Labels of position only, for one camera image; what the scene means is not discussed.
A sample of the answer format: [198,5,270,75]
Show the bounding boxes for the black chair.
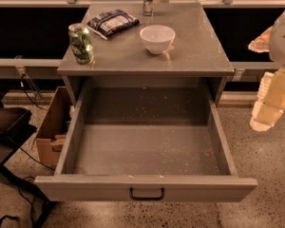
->
[0,85,56,228]

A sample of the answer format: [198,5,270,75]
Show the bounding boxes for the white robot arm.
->
[248,10,285,131]

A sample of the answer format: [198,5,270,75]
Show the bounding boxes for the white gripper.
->
[248,27,285,132]

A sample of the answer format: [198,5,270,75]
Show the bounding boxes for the white ceramic bowl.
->
[140,25,176,54]

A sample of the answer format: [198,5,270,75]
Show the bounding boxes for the black floor cable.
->
[19,73,56,172]

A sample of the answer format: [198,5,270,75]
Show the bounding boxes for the black drawer handle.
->
[129,188,165,201]

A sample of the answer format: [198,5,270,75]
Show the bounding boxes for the open grey top drawer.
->
[35,77,257,202]

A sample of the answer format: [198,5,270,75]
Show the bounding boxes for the dark blue chip bag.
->
[87,9,140,40]

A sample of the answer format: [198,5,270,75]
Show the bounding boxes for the green soda can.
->
[68,23,94,65]

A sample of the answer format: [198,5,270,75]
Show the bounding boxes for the brown cardboard box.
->
[36,86,72,166]

